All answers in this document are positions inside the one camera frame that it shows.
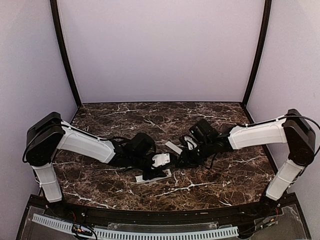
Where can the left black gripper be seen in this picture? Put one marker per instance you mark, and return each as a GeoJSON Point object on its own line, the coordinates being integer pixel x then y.
{"type": "Point", "coordinates": [158, 173]}

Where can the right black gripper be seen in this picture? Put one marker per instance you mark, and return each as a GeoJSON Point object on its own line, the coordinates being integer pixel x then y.
{"type": "Point", "coordinates": [187, 162]}

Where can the white battery cover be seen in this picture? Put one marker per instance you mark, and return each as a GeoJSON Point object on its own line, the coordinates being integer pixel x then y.
{"type": "Point", "coordinates": [173, 147]}

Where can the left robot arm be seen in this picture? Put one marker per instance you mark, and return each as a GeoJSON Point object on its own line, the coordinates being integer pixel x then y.
{"type": "Point", "coordinates": [52, 133]}

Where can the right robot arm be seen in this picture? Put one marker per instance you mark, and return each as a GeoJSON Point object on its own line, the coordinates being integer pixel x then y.
{"type": "Point", "coordinates": [292, 129]}

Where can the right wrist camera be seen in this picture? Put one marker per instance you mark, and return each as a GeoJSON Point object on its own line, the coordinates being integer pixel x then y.
{"type": "Point", "coordinates": [188, 142]}

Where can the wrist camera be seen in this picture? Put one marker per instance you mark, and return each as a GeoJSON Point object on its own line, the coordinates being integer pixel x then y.
{"type": "Point", "coordinates": [188, 142]}
{"type": "Point", "coordinates": [160, 159]}

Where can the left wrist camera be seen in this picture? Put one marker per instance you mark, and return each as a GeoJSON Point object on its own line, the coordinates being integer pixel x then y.
{"type": "Point", "coordinates": [160, 159]}

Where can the white slotted cable duct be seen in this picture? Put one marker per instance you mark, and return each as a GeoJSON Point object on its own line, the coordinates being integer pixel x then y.
{"type": "Point", "coordinates": [118, 231]}

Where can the black front rail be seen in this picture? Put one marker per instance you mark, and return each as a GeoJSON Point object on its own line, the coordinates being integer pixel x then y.
{"type": "Point", "coordinates": [96, 215]}

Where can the right black frame post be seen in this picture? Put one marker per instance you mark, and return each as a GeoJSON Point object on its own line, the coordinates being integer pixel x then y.
{"type": "Point", "coordinates": [258, 52]}

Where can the black frame post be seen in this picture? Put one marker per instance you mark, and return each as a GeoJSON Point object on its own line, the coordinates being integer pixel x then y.
{"type": "Point", "coordinates": [258, 52]}
{"type": "Point", "coordinates": [63, 52]}

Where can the left black frame post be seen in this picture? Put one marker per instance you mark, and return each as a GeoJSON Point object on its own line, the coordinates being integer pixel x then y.
{"type": "Point", "coordinates": [63, 52]}

